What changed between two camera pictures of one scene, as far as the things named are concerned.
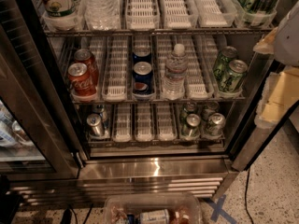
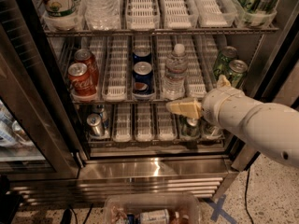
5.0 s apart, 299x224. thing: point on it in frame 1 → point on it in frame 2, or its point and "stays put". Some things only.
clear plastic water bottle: x=174 y=81 stays put
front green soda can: x=233 y=77 stays put
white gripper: x=288 y=41 → x=217 y=106
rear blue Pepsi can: x=142 y=53 stays put
